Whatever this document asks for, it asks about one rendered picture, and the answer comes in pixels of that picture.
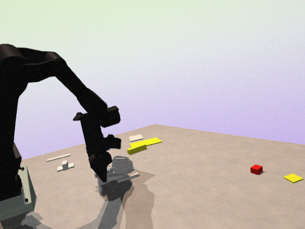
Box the cream flat rectangular plate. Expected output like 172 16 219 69
129 134 143 142

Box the small red block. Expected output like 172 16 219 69
251 165 263 175

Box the yellow rectangular block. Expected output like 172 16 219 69
127 144 147 154

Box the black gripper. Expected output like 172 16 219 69
84 130 112 182

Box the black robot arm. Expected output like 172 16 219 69
0 44 121 201

